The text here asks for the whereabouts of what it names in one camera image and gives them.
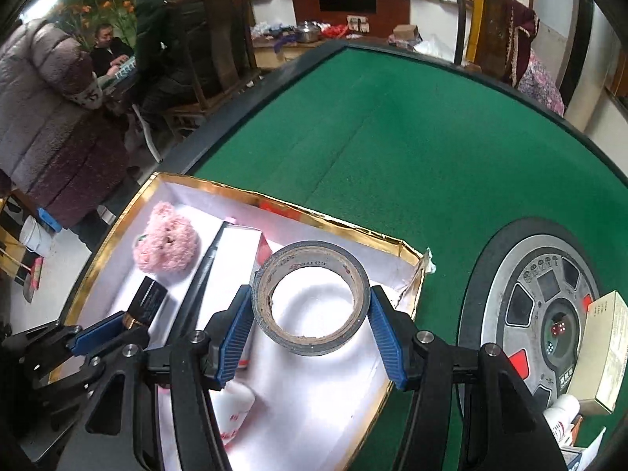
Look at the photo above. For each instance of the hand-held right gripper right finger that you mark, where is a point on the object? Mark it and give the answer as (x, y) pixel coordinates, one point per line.
(387, 343)

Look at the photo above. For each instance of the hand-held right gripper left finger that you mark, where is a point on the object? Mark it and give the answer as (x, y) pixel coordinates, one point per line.
(235, 343)

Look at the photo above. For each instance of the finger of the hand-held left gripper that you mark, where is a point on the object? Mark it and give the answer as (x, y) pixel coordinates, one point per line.
(113, 348)
(98, 333)

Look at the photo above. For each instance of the gold-edged white cardboard box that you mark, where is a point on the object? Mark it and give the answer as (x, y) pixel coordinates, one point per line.
(319, 402)

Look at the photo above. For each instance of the black tape roll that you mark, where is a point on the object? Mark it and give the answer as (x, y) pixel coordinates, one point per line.
(314, 255)

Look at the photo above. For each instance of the large white pill bottle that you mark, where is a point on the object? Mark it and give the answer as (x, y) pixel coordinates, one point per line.
(559, 417)

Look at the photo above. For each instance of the small black box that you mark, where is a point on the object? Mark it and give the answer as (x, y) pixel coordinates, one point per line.
(147, 299)

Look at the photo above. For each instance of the small white bottle red label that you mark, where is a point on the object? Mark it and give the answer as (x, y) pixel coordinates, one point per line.
(233, 412)

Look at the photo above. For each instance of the black pen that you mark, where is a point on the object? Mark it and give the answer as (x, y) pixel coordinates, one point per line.
(201, 279)

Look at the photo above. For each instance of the long white ointment box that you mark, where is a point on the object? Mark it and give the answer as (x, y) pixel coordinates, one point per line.
(240, 250)

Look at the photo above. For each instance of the pink fluffy ball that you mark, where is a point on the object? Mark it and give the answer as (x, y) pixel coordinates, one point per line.
(167, 245)

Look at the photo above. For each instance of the white bucket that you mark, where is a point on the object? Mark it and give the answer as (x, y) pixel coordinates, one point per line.
(35, 238)

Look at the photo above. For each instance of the round table control panel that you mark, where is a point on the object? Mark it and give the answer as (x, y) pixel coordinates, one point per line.
(525, 274)

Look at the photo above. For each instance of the green and white medicine box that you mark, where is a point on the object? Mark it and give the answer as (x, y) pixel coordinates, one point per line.
(603, 353)

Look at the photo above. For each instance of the blue and white medicine box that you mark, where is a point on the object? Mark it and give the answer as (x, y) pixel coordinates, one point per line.
(571, 458)

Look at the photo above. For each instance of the row of mahjong tiles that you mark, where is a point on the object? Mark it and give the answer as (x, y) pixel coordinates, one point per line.
(120, 71)

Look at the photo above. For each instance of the wooden coffee table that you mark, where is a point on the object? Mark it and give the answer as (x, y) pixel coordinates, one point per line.
(274, 56)

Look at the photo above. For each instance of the floral cloth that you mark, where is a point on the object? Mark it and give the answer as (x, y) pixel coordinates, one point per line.
(539, 83)

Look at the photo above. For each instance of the small cardboard box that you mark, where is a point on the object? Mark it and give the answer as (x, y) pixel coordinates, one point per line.
(406, 34)

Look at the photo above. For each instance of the brown wooden chair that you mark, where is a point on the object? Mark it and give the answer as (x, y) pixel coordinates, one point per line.
(211, 34)

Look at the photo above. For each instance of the metal pot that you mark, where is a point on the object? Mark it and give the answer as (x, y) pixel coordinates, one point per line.
(308, 33)

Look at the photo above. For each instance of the dark wooden chair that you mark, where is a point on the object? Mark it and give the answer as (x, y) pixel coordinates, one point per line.
(495, 24)

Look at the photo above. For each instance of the maroon fringed cloth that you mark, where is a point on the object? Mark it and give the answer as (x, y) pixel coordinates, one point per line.
(522, 34)

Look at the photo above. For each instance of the red wooden television cabinet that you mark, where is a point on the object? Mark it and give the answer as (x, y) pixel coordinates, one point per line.
(304, 5)

